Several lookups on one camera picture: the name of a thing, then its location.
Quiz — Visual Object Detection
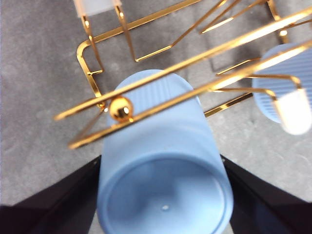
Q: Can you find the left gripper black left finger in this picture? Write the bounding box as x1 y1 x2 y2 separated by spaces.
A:
0 155 101 234

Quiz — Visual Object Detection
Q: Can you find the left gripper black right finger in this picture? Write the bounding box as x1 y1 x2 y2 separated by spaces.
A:
222 155 312 234

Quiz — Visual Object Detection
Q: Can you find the blue ribbed plastic cup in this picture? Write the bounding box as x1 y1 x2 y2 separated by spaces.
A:
252 43 312 124
97 69 234 234

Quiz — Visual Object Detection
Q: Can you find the gold wire cup rack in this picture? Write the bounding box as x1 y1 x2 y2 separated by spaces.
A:
54 0 312 150

